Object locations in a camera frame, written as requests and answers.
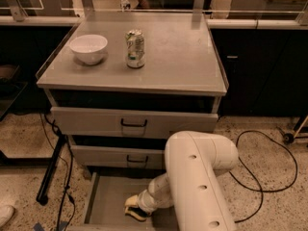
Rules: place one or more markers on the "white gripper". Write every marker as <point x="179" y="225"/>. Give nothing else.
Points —
<point x="144" y="200"/>

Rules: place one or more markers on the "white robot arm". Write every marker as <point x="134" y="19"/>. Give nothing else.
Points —
<point x="190" y="184"/>

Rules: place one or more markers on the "bottom grey drawer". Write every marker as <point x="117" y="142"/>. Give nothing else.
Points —
<point x="104" y="208"/>

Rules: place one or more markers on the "grey drawer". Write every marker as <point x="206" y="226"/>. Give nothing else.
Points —
<point x="129" y="123"/>
<point x="104" y="208"/>
<point x="100" y="156"/>

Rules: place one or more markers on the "middle grey drawer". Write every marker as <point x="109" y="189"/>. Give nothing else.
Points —
<point x="100" y="156"/>

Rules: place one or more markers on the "top grey drawer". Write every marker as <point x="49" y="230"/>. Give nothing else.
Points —
<point x="129" y="123"/>

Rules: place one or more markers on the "grey metal drawer cabinet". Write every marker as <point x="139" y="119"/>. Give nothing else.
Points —
<point x="182" y="74"/>

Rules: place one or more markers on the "black table leg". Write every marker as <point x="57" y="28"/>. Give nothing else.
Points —
<point x="42" y="196"/>

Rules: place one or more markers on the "white shoe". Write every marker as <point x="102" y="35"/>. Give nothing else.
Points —
<point x="6" y="213"/>

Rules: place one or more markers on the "white ceramic bowl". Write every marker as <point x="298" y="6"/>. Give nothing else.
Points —
<point x="89" y="49"/>

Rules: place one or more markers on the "green white soda can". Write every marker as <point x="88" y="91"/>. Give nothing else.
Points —
<point x="135" y="57"/>

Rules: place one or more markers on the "black caster wheel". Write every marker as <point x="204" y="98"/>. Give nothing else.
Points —
<point x="288" y="138"/>

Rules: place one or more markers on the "white horizontal rail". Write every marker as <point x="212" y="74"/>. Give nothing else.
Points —
<point x="212" y="23"/>

